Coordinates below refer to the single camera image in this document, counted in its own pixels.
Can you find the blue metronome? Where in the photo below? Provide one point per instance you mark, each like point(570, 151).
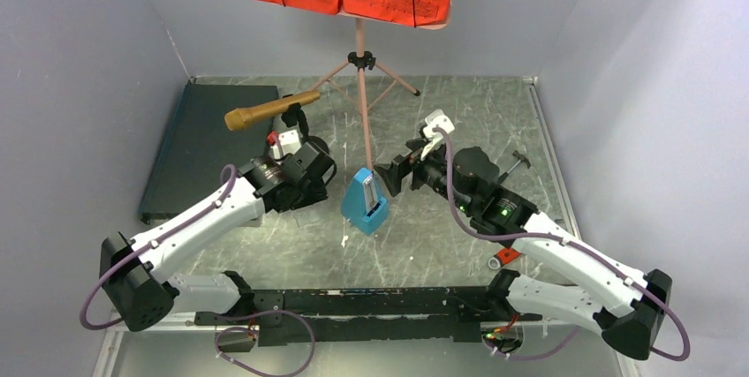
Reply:
point(363, 204)

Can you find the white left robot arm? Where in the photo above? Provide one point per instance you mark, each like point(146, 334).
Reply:
point(140, 275)

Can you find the black microphone stand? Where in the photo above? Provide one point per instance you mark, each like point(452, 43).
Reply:
point(295, 118)

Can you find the small black hammer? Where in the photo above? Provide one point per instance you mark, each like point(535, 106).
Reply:
point(520, 159)

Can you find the red adjustable wrench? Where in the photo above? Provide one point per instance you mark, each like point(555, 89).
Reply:
point(502, 258)

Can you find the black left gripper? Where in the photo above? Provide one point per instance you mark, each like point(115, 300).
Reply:
point(315, 192)

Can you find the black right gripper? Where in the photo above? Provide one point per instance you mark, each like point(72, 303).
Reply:
point(400, 165)

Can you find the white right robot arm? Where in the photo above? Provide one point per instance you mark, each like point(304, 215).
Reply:
point(623, 305)

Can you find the dark blue audio receiver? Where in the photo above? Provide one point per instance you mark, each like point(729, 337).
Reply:
point(197, 145)

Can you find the gold microphone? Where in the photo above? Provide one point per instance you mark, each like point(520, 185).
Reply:
point(241, 118)

